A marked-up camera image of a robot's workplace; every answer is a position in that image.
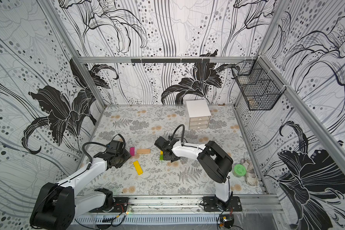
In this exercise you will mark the black wall mounted bar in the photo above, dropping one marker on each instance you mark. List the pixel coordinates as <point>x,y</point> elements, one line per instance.
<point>170,60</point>

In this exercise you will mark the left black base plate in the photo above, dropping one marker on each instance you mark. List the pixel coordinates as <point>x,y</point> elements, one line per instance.
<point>120,205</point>

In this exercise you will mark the crumpled beige cloth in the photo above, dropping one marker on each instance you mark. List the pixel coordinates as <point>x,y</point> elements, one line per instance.
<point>250,176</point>

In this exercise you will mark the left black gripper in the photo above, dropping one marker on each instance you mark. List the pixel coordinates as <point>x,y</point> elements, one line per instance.
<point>126,153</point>

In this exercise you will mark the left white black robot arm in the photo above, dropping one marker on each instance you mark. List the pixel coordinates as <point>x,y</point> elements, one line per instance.
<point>58,204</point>

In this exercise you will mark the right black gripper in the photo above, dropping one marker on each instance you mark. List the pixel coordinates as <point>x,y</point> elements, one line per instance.
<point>162,146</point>

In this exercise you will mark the natural wood building block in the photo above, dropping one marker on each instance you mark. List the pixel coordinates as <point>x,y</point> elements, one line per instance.
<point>143,151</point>

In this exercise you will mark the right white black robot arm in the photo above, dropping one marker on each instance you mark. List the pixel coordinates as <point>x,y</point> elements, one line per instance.
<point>214,160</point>

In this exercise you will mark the small electronics board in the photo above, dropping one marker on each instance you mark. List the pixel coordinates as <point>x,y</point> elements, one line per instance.
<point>226,222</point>

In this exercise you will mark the green round lid container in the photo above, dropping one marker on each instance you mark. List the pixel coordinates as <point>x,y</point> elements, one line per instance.
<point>239,170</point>

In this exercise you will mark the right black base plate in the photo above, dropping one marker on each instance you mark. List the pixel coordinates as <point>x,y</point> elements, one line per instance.
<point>213,204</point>

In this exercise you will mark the black wire basket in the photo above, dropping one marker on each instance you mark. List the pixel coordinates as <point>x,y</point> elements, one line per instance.
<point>257,88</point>

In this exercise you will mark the white slotted cable duct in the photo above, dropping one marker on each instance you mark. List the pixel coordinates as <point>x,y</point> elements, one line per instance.
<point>150,219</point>

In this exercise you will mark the magenta building block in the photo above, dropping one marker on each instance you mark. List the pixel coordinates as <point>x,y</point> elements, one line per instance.
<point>132,151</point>

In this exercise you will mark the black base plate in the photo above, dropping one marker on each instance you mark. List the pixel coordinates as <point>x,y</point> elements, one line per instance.
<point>120,205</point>
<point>213,204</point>

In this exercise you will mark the white mini drawer cabinet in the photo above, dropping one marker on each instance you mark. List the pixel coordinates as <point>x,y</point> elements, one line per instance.
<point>198,114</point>

